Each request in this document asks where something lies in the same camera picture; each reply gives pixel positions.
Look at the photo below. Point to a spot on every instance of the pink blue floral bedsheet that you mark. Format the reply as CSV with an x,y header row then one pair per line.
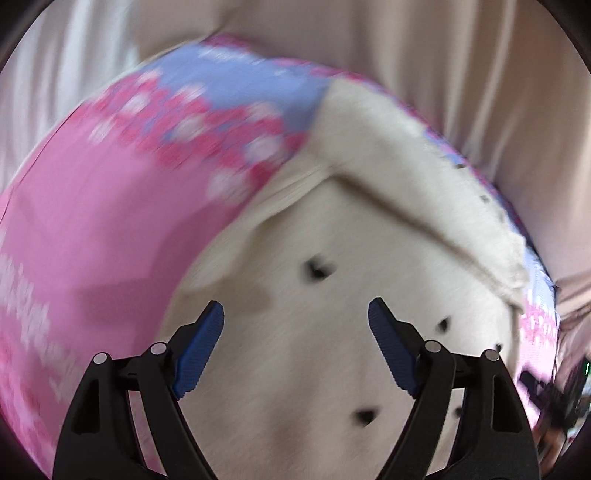
x,y
78,278

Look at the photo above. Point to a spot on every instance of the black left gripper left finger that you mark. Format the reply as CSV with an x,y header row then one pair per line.
x,y
124,421

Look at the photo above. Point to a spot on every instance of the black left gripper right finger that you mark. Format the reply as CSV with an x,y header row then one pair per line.
x,y
467,420

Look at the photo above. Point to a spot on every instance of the white pleated curtain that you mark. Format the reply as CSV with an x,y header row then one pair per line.
x,y
71,50

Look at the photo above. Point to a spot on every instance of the cream knit sweater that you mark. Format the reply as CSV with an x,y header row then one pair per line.
x,y
295,250

